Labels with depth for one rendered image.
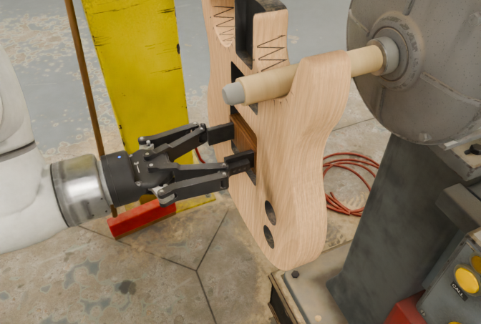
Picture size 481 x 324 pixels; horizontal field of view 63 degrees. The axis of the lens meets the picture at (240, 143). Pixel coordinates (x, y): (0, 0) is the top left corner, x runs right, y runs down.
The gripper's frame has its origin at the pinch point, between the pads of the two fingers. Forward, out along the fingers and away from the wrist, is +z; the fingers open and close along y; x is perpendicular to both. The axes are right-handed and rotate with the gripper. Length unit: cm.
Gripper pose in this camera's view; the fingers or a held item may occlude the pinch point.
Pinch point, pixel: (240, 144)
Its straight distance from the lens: 60.1
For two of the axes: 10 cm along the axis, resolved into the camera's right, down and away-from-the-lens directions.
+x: -0.2, -7.7, -6.3
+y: 3.9, 5.8, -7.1
